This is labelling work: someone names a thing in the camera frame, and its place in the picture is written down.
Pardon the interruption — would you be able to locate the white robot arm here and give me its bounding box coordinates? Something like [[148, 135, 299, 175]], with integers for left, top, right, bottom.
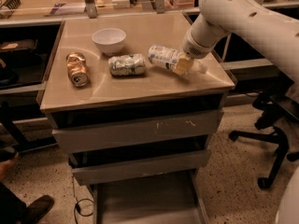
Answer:
[[183, 0, 299, 84]]

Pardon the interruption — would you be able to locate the crushed gold soda can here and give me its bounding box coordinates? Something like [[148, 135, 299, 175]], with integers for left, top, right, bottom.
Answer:
[[66, 52, 90, 87]]

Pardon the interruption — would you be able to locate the middle grey drawer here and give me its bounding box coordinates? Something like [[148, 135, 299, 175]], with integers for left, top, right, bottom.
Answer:
[[72, 149, 211, 186]]

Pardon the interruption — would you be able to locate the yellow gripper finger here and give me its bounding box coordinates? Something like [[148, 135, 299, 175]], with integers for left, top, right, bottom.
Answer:
[[173, 54, 193, 76]]

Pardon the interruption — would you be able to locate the grey drawer cabinet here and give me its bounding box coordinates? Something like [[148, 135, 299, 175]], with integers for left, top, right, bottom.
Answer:
[[36, 11, 237, 224]]

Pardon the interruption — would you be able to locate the black cable on floor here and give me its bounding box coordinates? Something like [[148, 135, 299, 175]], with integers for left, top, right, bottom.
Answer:
[[72, 175, 94, 224]]

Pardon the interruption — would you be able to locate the crushed green silver can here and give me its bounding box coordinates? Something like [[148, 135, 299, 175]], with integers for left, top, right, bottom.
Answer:
[[108, 53, 146, 77]]

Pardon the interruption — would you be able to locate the person hand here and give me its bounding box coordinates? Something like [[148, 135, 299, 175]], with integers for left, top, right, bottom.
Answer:
[[0, 155, 19, 182]]

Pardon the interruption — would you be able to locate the purple white paper box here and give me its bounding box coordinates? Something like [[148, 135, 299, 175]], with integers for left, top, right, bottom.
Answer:
[[50, 3, 86, 16]]

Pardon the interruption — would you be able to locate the brown shoe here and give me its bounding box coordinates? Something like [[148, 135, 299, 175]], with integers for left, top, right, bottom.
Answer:
[[21, 195, 54, 224]]

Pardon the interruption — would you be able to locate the blue label plastic bottle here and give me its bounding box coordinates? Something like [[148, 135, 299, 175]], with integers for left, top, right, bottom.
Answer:
[[148, 45, 207, 74]]

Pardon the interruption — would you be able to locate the white bowl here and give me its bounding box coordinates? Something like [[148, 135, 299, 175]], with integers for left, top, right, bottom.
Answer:
[[92, 28, 126, 56]]

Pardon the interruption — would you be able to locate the wooden stick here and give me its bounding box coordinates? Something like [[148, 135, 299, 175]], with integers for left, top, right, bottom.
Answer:
[[221, 35, 232, 62]]

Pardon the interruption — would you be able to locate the black coil spring tool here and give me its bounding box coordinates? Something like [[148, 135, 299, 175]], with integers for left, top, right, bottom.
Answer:
[[0, 0, 21, 19]]

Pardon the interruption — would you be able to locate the grey drawer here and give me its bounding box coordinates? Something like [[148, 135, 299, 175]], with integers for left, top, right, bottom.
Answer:
[[53, 109, 223, 154], [72, 149, 211, 186], [93, 170, 209, 224]]

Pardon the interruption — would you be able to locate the grey metal bracket left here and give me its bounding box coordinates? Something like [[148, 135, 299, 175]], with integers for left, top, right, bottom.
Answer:
[[84, 0, 97, 19]]

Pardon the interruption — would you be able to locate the black office chair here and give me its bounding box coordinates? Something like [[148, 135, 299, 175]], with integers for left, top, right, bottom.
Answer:
[[228, 77, 299, 190]]

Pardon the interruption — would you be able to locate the bottom grey drawer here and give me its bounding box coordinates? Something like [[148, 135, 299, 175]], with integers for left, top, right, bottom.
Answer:
[[93, 170, 209, 224]]

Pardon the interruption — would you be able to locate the top grey drawer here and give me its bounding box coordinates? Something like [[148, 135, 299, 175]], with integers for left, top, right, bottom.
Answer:
[[53, 109, 223, 154]]

